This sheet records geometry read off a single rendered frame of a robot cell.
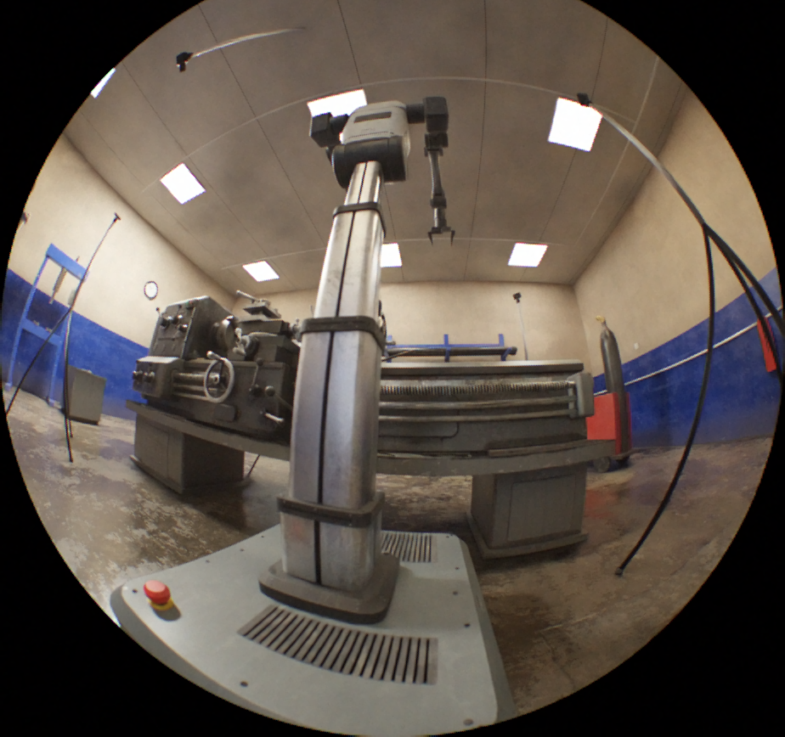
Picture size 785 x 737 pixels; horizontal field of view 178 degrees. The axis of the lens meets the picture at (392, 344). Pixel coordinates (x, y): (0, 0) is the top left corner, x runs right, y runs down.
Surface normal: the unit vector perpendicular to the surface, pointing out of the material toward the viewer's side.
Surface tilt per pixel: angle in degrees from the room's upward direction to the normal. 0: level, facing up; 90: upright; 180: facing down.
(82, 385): 90
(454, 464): 90
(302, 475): 90
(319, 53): 180
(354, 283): 90
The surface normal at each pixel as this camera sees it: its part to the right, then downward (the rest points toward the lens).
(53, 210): 0.99, -0.01
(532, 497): -0.15, -0.33
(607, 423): -0.98, -0.10
